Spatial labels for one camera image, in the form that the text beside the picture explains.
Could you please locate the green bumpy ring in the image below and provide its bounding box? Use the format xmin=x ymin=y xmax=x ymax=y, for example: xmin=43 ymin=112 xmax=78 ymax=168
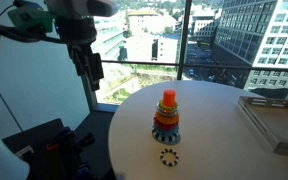
xmin=157 ymin=99 xmax=179 ymax=114

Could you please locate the dark window handrail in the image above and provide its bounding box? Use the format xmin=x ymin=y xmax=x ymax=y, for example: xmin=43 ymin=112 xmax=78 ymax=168
xmin=99 ymin=59 xmax=288 ymax=73

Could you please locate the grey window frame post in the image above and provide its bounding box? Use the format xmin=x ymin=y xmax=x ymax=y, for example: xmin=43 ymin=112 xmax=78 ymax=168
xmin=176 ymin=0 xmax=194 ymax=81
xmin=79 ymin=71 xmax=99 ymax=112

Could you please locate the black and blue clamp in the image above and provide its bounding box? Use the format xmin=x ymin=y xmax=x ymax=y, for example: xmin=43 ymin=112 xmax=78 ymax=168
xmin=45 ymin=125 xmax=97 ymax=180

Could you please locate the clear ring with beads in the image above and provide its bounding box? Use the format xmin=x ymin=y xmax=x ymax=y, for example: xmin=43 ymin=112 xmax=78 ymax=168
xmin=155 ymin=104 xmax=180 ymax=118

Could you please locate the orange bumpy ring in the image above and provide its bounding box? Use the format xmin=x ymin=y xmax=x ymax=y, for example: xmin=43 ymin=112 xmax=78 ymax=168
xmin=153 ymin=111 xmax=181 ymax=126

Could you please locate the small black white striped ring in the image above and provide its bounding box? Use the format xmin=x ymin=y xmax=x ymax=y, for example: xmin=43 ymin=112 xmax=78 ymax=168
xmin=159 ymin=148 xmax=180 ymax=168

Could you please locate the pink ribbed ring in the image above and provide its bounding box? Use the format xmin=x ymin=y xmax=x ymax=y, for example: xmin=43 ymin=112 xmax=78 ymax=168
xmin=153 ymin=117 xmax=180 ymax=132

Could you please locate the wooden tray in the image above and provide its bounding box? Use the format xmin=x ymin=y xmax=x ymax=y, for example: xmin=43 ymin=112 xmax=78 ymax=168
xmin=235 ymin=95 xmax=288 ymax=159

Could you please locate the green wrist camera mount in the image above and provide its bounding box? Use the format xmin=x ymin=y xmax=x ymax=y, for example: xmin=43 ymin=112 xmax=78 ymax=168
xmin=7 ymin=4 xmax=57 ymax=33

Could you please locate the thick black cable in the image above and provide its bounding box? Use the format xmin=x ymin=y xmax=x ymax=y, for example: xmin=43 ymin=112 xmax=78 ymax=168
xmin=0 ymin=18 xmax=67 ymax=45

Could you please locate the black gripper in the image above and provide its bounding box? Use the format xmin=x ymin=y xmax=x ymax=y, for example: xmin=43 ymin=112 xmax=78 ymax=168
xmin=54 ymin=15 xmax=105 ymax=92

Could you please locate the orange rod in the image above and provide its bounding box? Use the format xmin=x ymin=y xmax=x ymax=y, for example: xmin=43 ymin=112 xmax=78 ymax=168
xmin=161 ymin=88 xmax=178 ymax=108

